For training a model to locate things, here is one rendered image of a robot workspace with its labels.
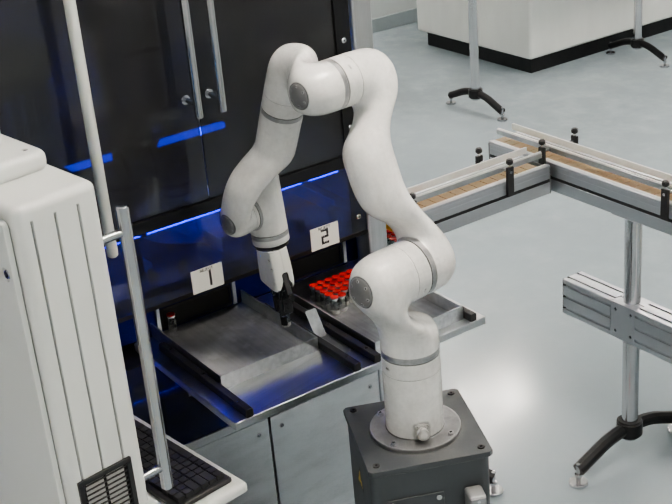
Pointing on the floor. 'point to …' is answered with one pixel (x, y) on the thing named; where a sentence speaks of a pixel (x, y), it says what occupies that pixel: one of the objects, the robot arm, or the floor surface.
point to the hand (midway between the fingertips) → (282, 303)
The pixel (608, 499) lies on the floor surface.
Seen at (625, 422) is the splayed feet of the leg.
